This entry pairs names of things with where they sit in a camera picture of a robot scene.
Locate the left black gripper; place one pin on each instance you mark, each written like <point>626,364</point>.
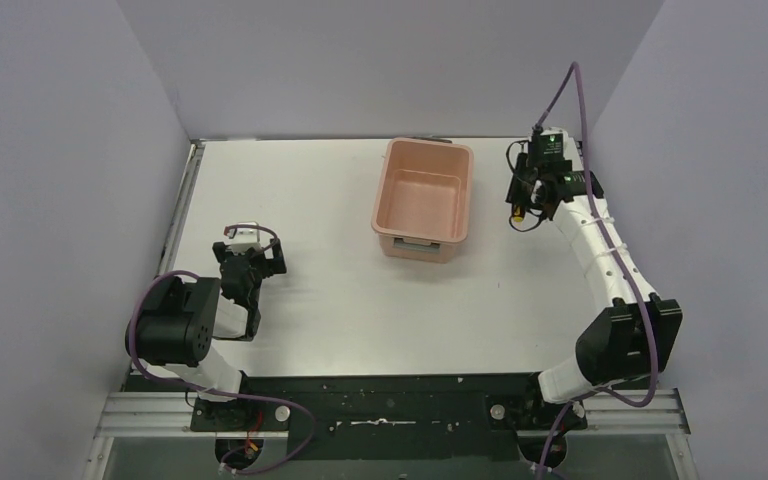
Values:
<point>249,259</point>

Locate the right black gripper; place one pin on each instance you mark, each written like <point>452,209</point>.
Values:
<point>526,192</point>

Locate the black yellow screwdriver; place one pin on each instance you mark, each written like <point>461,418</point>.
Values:
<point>519,207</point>

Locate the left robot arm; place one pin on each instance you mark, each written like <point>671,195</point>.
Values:
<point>181,315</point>

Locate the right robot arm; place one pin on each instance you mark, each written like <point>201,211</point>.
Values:
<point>627,345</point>

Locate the pink plastic bin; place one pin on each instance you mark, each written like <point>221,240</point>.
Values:
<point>422,206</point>

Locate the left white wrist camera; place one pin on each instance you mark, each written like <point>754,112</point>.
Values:
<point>241,238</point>

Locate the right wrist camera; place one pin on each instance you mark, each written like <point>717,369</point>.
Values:
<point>546,145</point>

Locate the left side aluminium rail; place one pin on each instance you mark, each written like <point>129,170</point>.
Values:
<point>180,211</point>

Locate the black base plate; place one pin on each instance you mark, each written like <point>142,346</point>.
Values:
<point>428,417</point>

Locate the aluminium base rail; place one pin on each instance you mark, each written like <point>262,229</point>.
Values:
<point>166,415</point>

